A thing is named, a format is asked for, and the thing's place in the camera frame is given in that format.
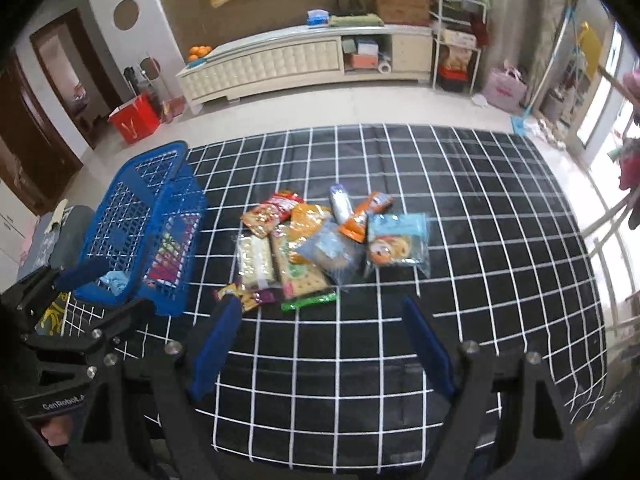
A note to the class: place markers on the red snack packet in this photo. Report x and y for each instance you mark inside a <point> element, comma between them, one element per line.
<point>267,212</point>

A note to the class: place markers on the purple tube snack packet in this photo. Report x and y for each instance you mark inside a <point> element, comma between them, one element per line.
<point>340,202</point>

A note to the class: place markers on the blue tissue box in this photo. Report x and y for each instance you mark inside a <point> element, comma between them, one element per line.
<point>317,18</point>

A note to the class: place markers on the person's left hand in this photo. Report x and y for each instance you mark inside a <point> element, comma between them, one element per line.
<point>57,431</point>

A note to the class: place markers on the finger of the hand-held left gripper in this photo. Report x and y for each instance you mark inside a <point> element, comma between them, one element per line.
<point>127,316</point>
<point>82,275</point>

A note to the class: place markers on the green snack bar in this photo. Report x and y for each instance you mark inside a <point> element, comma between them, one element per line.
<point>310,301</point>

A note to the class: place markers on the green cushion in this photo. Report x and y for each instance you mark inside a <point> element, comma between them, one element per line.
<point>355,21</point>

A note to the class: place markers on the yellow red small packet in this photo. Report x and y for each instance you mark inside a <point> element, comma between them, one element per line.
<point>246,299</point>

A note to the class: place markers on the brown cardboard box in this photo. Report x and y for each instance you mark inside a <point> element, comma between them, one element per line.
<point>402,9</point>

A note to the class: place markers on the bunch of oranges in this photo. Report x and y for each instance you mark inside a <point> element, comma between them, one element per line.
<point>200,52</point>

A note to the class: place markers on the blue plastic mesh basket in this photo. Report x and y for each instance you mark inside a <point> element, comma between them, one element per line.
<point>150,200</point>

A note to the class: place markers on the orange white snack packet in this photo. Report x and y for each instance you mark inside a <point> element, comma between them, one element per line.
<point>367,210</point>

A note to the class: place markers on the small light blue packet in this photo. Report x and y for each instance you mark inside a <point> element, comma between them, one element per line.
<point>115,281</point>

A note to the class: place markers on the grey cushioned chair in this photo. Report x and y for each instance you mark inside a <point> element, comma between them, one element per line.
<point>70,230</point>

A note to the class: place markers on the black white grid tablecloth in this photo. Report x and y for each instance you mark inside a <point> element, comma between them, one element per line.
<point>350,360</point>

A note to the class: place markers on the purple small packet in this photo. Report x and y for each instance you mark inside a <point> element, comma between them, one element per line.
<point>269,296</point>

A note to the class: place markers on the brown wooden door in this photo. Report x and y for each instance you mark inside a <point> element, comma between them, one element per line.
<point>30,150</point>

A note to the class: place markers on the green cracker packet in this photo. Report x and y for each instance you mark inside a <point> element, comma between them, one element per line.
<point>295,275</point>

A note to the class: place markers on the white tufted cabinet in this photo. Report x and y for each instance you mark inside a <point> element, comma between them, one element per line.
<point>280,62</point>

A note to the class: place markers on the white tape roll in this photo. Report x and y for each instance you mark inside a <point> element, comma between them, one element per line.
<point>384,67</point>

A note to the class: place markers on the white metal rack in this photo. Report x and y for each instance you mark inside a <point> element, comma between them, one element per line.
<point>436,20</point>

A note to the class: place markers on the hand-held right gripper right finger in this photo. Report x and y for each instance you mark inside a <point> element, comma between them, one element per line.
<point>430,350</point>

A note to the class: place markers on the light blue cartoon snack packet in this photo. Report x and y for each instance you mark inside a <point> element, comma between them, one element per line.
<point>400,232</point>

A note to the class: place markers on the pink bag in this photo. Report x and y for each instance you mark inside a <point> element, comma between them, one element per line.
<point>504,91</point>

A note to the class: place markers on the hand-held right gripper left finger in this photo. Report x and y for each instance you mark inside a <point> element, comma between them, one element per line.
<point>215,345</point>

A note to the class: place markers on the clear blue snack packet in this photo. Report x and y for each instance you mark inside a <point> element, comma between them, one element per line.
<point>327,252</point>

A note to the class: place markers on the red paper bag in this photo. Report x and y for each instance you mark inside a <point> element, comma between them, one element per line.
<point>135,120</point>

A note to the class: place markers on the white wafer packet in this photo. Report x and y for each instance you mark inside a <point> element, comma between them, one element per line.
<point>255,260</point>

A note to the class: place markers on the blue plate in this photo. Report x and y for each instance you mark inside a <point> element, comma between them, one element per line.
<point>196,62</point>

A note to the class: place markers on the pink hanging clothes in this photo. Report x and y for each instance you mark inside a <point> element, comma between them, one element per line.
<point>630,160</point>

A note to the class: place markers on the orange box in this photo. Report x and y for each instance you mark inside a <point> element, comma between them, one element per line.
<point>362,60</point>

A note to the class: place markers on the colourful striped snack packet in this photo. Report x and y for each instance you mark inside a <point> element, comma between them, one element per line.
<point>170,257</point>

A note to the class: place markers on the blue mop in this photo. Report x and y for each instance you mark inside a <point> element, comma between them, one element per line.
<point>520,125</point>

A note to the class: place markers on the yellow towel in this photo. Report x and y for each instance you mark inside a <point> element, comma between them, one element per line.
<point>591,47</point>

